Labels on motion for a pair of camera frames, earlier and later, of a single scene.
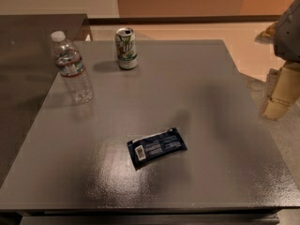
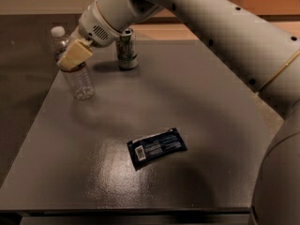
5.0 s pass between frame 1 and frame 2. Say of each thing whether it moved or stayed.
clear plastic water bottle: stayed
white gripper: moved
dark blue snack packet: stayed
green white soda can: stayed
